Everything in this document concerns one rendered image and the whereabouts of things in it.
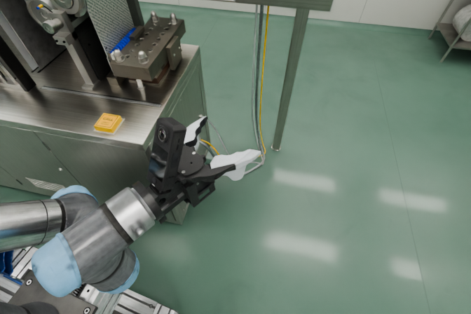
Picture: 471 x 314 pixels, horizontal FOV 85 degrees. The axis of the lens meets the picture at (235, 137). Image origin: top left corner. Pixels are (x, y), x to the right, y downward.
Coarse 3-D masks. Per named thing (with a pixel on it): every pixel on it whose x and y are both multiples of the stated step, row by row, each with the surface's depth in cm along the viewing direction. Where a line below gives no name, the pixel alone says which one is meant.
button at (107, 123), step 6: (102, 114) 96; (108, 114) 96; (102, 120) 94; (108, 120) 94; (114, 120) 94; (120, 120) 96; (96, 126) 92; (102, 126) 92; (108, 126) 92; (114, 126) 93
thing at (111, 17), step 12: (108, 0) 98; (120, 0) 105; (96, 12) 93; (108, 12) 99; (120, 12) 106; (96, 24) 94; (108, 24) 101; (120, 24) 108; (132, 24) 116; (108, 36) 102; (120, 36) 109; (108, 48) 103
